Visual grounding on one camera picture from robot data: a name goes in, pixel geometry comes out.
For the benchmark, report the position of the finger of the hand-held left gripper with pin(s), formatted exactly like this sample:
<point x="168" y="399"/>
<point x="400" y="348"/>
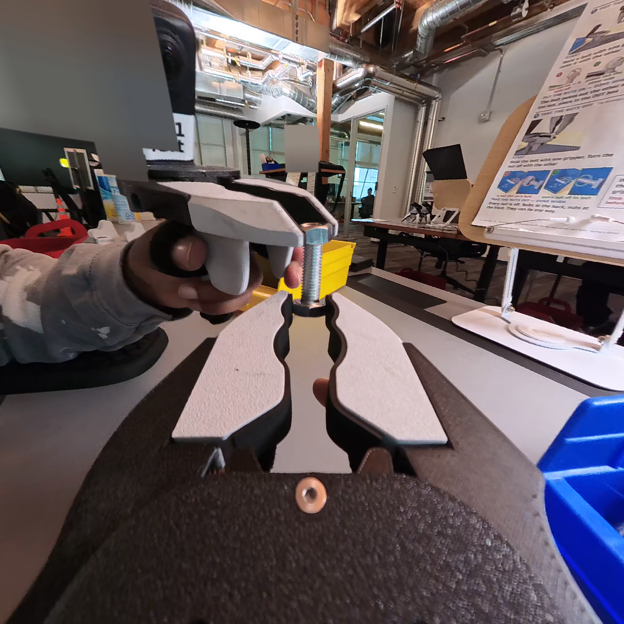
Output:
<point x="312" y="202"/>
<point x="243" y="219"/>

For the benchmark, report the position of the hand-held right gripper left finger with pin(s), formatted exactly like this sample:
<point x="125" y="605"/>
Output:
<point x="234" y="380"/>

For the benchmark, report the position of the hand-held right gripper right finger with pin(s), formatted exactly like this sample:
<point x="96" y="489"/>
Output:
<point x="380" y="380"/>

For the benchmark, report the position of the silver hex nut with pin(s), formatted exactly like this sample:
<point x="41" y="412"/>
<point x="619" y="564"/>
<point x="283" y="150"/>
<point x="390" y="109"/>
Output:
<point x="314" y="236"/>

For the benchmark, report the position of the silver hex bolt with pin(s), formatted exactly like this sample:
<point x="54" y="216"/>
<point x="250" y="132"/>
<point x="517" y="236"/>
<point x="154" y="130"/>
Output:
<point x="312" y="273"/>

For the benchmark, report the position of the person's left forearm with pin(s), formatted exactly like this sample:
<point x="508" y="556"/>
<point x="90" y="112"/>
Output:
<point x="58" y="302"/>

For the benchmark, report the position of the person's right hand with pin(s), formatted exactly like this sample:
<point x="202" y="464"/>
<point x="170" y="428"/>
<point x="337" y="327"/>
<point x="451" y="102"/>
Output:
<point x="321" y="391"/>

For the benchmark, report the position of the yellow plastic bin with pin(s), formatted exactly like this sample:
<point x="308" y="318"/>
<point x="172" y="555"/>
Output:
<point x="336" y="263"/>

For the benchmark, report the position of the wooden desk black legs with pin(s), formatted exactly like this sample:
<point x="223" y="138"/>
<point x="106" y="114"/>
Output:
<point x="390" y="225"/>

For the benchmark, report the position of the blue white wipes canister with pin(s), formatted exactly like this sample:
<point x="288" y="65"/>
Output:
<point x="107" y="195"/>

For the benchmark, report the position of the white charging dock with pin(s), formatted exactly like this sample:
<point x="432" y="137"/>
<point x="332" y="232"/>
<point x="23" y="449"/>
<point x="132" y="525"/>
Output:
<point x="105" y="231"/>

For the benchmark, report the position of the small black panel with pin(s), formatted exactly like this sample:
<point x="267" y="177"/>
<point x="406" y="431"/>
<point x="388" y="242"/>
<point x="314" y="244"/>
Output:
<point x="446" y="163"/>

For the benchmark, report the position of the small wooden board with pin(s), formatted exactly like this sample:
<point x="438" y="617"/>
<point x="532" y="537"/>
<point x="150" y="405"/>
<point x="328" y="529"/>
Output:
<point x="453" y="192"/>

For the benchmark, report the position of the black office chair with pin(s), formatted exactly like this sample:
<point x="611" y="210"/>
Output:
<point x="448" y="253"/>

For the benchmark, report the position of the white stand rod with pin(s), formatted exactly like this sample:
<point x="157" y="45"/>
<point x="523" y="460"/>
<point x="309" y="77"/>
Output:
<point x="509" y="278"/>

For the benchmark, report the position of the red box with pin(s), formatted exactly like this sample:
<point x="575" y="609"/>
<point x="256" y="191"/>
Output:
<point x="546" y="312"/>

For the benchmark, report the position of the orange traffic cone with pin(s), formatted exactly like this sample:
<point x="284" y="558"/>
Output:
<point x="62" y="214"/>

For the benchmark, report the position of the black jacket yellow print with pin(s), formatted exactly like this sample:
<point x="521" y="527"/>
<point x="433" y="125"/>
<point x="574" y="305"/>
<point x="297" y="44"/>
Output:
<point x="17" y="209"/>

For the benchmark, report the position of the blue plastic bin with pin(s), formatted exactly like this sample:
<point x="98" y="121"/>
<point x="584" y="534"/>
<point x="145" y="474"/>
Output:
<point x="585" y="512"/>

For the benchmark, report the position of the printed instruction poster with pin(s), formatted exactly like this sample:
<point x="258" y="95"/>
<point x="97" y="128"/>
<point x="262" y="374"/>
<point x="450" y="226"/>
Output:
<point x="560" y="146"/>

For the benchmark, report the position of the silver ventilation duct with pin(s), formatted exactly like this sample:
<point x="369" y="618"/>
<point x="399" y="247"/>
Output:
<point x="390" y="83"/>
<point x="273" y="78"/>
<point x="438" y="19"/>

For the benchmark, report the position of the wooden support post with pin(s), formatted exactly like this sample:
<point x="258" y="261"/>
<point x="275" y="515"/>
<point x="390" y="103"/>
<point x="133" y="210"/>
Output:
<point x="325" y="107"/>

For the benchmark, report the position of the black wall screen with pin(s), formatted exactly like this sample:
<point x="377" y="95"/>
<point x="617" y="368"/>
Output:
<point x="29" y="156"/>

